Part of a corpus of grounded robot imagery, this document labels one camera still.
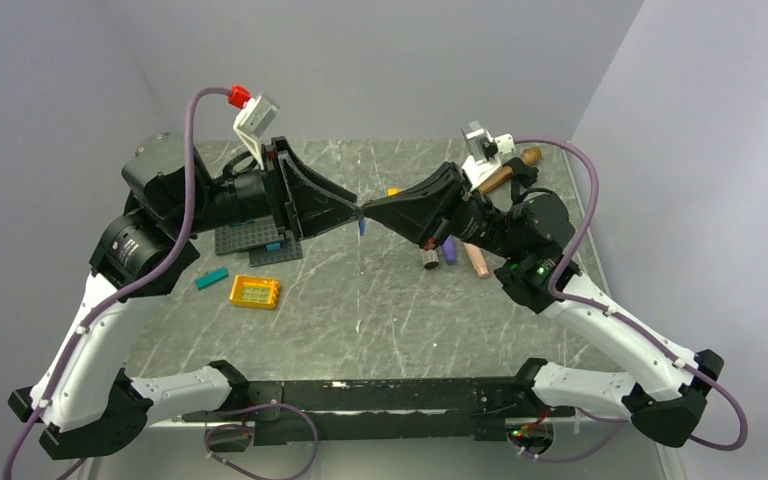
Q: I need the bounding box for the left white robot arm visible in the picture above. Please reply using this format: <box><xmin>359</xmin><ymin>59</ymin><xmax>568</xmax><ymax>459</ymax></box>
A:
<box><xmin>8</xmin><ymin>133</ymin><xmax>358</xmax><ymax>460</ymax></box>

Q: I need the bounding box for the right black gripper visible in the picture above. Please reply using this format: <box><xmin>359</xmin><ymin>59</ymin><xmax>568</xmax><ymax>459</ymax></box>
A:
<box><xmin>364</xmin><ymin>161</ymin><xmax>522</xmax><ymax>260</ymax></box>

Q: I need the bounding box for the orange lego window piece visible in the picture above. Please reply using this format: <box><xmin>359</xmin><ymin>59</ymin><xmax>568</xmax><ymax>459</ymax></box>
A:
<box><xmin>229</xmin><ymin>275</ymin><xmax>281</xmax><ymax>310</ymax></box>

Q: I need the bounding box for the purple microphone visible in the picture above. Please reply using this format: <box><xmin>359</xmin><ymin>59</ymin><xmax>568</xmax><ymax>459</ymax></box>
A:
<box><xmin>441</xmin><ymin>236</ymin><xmax>457</xmax><ymax>265</ymax></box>

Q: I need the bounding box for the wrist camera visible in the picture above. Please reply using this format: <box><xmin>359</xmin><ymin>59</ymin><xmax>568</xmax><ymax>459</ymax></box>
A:
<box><xmin>461</xmin><ymin>121</ymin><xmax>515</xmax><ymax>191</ymax></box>
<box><xmin>228</xmin><ymin>84</ymin><xmax>280</xmax><ymax>170</ymax></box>

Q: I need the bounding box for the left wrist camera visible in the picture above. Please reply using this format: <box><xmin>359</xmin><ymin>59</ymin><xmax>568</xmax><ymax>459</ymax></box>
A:
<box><xmin>228</xmin><ymin>84</ymin><xmax>280</xmax><ymax>170</ymax></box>

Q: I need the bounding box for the dark grey lego baseplate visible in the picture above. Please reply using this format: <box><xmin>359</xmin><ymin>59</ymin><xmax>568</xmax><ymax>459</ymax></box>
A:
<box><xmin>214</xmin><ymin>220</ymin><xmax>303</xmax><ymax>268</ymax></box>

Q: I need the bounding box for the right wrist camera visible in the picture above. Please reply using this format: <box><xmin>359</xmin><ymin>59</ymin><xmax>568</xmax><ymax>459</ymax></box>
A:
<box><xmin>461</xmin><ymin>121</ymin><xmax>515</xmax><ymax>191</ymax></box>

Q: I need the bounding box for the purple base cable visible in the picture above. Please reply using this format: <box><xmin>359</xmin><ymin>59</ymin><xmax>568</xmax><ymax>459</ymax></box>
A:
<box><xmin>203</xmin><ymin>400</ymin><xmax>320</xmax><ymax>480</ymax></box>

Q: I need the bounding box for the glitter microphone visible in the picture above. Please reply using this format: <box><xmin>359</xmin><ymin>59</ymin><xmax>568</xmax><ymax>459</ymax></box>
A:
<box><xmin>420</xmin><ymin>249</ymin><xmax>440</xmax><ymax>270</ymax></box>

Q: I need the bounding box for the black microphone stand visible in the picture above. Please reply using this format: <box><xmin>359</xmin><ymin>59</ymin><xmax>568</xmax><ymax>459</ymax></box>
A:
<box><xmin>506</xmin><ymin>158</ymin><xmax>539</xmax><ymax>204</ymax></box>

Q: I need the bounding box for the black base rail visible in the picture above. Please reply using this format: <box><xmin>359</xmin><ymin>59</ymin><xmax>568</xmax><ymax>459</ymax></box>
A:
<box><xmin>182</xmin><ymin>377</ymin><xmax>574</xmax><ymax>446</ymax></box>

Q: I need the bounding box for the gold microphone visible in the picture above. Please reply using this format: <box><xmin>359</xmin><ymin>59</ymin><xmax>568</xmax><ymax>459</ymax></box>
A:
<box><xmin>476</xmin><ymin>146</ymin><xmax>543</xmax><ymax>194</ymax></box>

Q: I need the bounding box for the pink microphone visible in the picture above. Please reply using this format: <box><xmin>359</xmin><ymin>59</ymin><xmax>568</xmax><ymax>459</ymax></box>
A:
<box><xmin>463</xmin><ymin>242</ymin><xmax>491</xmax><ymax>278</ymax></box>

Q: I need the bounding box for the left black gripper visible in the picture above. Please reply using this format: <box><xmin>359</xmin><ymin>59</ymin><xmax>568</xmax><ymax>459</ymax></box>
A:
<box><xmin>170</xmin><ymin>136</ymin><xmax>364</xmax><ymax>241</ymax></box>

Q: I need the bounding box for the teal lego brick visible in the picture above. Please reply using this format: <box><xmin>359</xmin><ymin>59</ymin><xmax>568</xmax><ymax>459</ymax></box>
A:
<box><xmin>194</xmin><ymin>267</ymin><xmax>229</xmax><ymax>291</ymax></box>

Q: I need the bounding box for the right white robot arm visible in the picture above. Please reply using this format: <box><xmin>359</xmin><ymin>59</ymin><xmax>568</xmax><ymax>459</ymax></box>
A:
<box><xmin>362</xmin><ymin>162</ymin><xmax>724</xmax><ymax>448</ymax></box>

